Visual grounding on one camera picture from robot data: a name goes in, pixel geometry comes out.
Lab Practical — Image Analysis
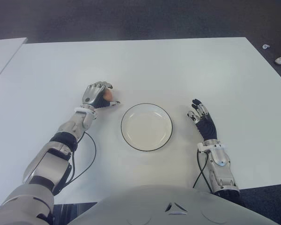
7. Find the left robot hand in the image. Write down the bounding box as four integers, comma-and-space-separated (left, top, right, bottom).
81, 81, 121, 110

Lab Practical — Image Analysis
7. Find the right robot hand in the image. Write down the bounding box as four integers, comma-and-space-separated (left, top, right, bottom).
187, 98, 219, 142

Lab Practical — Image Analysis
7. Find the red-yellow apple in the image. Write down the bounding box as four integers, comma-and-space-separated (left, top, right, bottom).
103, 88, 114, 102

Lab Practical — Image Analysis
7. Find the white plate with black rim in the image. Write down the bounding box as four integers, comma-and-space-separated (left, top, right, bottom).
120, 103, 173, 151

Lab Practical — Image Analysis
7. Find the grey robot torso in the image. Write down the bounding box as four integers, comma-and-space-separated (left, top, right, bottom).
67, 184, 281, 225

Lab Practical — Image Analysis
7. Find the white side table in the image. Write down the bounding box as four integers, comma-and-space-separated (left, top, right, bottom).
0, 37, 29, 86

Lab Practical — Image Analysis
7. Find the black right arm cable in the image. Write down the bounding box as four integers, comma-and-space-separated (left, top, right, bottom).
192, 150, 213, 194

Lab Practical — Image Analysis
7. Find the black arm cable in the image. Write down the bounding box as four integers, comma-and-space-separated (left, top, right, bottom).
67, 132, 97, 188
192, 150, 213, 194

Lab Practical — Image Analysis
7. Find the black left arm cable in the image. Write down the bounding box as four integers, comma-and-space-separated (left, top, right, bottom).
67, 132, 97, 188

